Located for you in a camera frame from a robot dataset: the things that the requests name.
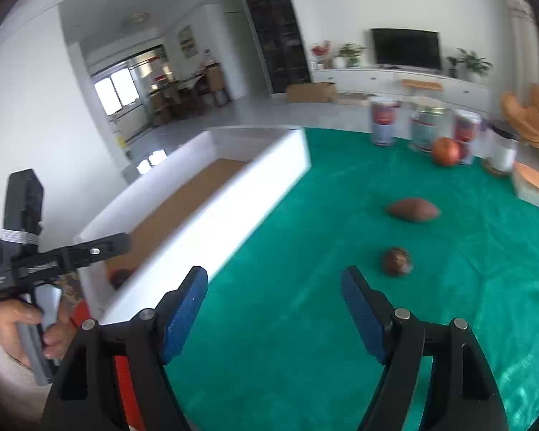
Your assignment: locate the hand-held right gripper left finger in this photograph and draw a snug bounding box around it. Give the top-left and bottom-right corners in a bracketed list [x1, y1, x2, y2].
[40, 266, 208, 431]

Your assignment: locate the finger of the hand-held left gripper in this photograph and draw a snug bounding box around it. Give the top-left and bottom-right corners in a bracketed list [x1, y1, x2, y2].
[62, 232, 131, 273]

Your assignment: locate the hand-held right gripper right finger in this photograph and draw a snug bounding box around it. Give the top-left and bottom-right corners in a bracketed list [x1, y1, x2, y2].
[340, 265, 509, 431]

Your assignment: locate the reddish brown sweet potato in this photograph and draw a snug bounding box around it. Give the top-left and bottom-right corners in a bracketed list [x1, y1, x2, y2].
[109, 268, 138, 290]
[387, 198, 442, 223]

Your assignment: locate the white box with cardboard bottom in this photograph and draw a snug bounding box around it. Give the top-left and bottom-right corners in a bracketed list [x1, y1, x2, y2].
[74, 128, 312, 326]

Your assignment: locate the person's left forearm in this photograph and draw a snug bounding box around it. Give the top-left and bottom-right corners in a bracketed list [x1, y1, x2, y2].
[0, 337, 55, 431]

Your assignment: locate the person's left hand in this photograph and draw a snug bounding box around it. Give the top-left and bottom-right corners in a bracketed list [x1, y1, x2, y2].
[0, 300, 71, 367]

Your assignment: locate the dark brown shiitake mushroom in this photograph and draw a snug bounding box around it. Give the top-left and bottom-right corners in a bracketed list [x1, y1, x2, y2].
[381, 247, 415, 278]

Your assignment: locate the green tablecloth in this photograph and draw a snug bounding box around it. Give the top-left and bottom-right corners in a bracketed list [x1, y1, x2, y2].
[162, 128, 539, 431]

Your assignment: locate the dining table with chairs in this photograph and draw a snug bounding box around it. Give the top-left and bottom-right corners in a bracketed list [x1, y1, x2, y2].
[150, 65, 232, 122]

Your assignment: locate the red apple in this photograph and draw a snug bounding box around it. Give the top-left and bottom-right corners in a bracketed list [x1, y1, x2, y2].
[432, 137, 461, 168]

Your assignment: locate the white can with red label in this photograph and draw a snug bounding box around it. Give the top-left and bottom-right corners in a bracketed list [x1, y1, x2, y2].
[369, 96, 402, 147]
[453, 109, 482, 165]

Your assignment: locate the white jar with black lid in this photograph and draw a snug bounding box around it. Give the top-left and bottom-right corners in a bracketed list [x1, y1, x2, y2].
[485, 121, 519, 173]

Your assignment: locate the brown cardboard box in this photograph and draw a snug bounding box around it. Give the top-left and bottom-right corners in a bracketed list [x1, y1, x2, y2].
[286, 82, 337, 104]

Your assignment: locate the white television cabinet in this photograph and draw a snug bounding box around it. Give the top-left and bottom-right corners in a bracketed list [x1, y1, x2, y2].
[310, 66, 492, 120]

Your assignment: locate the orange cushioned lounge chair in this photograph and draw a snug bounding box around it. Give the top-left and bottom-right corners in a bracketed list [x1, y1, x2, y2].
[500, 83, 539, 149]

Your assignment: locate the red flower bouquet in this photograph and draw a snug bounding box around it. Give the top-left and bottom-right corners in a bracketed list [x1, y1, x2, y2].
[311, 40, 332, 70]

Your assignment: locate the black television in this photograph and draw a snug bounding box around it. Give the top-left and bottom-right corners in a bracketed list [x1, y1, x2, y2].
[370, 28, 442, 71]

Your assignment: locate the large green potted plant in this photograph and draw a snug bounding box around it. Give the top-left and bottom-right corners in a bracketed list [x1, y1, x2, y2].
[457, 48, 493, 82]

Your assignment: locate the tall black display cabinet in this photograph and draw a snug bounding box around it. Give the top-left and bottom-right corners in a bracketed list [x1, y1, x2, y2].
[239, 0, 312, 95]

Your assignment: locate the white standing air conditioner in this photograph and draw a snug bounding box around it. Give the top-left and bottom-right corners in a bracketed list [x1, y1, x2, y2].
[505, 0, 539, 95]

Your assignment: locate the framed wall picture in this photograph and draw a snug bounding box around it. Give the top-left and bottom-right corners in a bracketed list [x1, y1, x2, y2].
[178, 24, 195, 59]

